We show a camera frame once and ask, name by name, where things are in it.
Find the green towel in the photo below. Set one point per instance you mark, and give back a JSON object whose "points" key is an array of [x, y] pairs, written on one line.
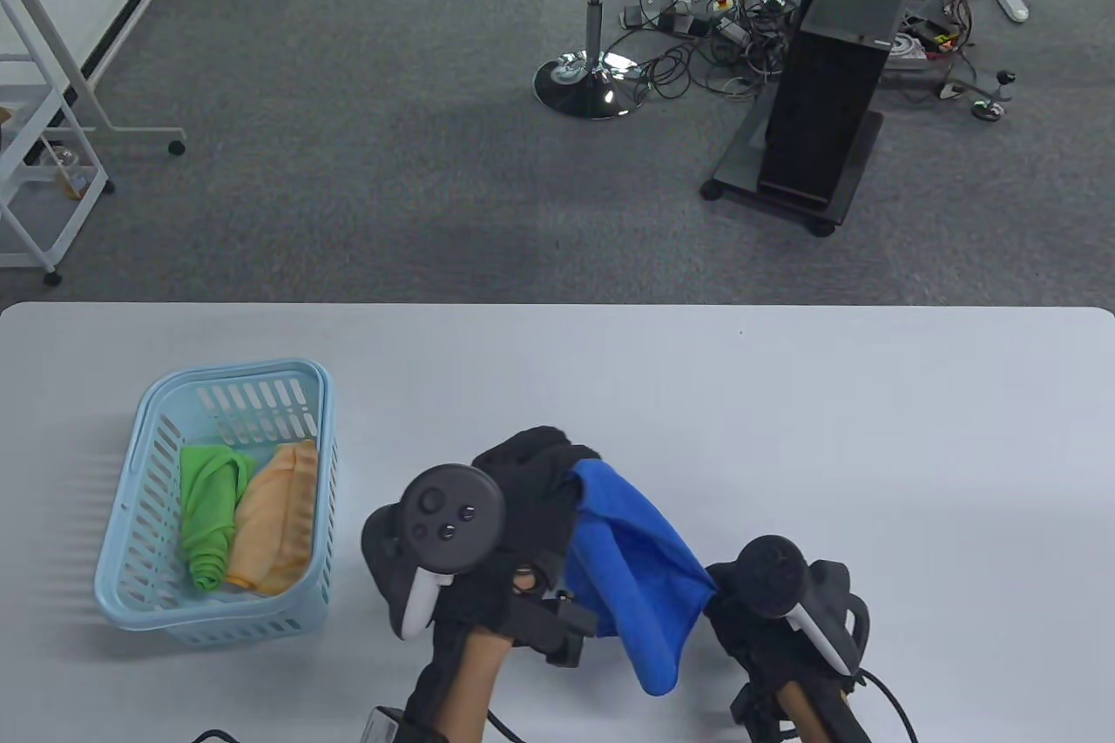
{"points": [[209, 508]]}

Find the black and white right controller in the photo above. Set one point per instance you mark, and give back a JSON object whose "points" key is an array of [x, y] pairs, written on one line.
{"points": [[771, 573]]}

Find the black forearm device with label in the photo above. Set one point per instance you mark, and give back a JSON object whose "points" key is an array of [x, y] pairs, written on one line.
{"points": [[383, 727]]}

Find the person's left forearm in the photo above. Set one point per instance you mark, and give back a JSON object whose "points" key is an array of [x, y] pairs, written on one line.
{"points": [[466, 691]]}

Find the person's left hand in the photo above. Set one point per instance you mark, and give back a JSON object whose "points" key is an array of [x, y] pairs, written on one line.
{"points": [[531, 482]]}

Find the light blue plastic basket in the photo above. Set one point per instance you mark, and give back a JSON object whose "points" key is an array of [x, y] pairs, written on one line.
{"points": [[126, 604]]}

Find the black and white left controller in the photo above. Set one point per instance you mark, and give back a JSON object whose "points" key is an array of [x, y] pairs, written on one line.
{"points": [[449, 516]]}

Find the small stand with black knob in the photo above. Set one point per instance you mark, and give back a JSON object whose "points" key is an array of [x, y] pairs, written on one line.
{"points": [[984, 109]]}

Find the white metal shelf rack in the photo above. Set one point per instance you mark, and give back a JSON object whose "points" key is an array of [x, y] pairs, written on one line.
{"points": [[83, 225]]}

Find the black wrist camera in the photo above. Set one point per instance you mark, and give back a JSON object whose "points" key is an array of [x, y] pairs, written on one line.
{"points": [[753, 708], [557, 630]]}

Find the black wheeled cart base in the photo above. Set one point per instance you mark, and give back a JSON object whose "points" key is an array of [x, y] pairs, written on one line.
{"points": [[732, 168]]}

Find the black and white controller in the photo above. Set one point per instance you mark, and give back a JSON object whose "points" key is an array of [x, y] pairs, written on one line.
{"points": [[449, 516], [771, 573]]}

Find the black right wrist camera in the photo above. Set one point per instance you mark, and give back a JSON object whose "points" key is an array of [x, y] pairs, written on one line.
{"points": [[753, 708]]}

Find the person's right forearm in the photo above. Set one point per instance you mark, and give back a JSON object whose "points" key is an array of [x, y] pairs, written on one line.
{"points": [[819, 717]]}

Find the black computer tower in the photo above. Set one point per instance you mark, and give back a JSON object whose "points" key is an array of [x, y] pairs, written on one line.
{"points": [[823, 107]]}

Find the blue rectangular towel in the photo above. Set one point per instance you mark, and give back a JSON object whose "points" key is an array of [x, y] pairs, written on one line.
{"points": [[636, 569]]}

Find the orange towel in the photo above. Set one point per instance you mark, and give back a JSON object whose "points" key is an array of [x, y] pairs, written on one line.
{"points": [[274, 525]]}

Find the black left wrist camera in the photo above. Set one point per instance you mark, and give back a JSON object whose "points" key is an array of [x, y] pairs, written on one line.
{"points": [[557, 630]]}

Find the grey power strip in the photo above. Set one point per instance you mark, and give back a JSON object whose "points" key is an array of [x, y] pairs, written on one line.
{"points": [[649, 16]]}

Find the person's right hand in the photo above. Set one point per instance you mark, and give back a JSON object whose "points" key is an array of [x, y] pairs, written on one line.
{"points": [[727, 612]]}

